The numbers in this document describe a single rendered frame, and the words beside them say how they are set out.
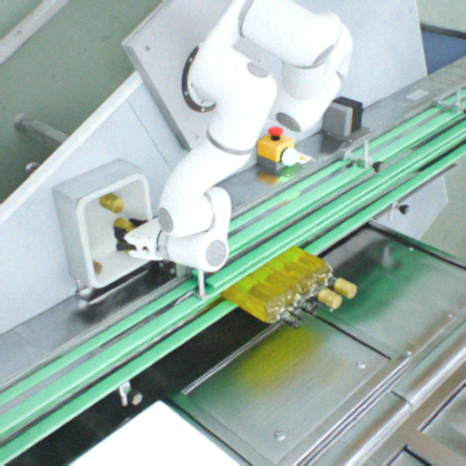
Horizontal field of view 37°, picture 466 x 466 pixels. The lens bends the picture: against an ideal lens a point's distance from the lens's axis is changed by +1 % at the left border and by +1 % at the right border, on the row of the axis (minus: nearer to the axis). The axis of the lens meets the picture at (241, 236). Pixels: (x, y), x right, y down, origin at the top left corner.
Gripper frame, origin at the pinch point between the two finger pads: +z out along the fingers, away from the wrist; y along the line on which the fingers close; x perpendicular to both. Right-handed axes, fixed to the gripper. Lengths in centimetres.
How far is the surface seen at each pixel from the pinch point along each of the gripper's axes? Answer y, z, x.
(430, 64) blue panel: 146, 20, -9
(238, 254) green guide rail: 24.8, -2.6, -18.2
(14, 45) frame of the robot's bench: 17, 57, 36
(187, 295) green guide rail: 7.3, -2.7, -19.8
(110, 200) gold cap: -0.6, 2.5, 6.9
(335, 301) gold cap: 31.1, -24.9, -29.5
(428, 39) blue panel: 168, 34, -5
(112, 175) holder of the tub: 1.0, 1.1, 12.1
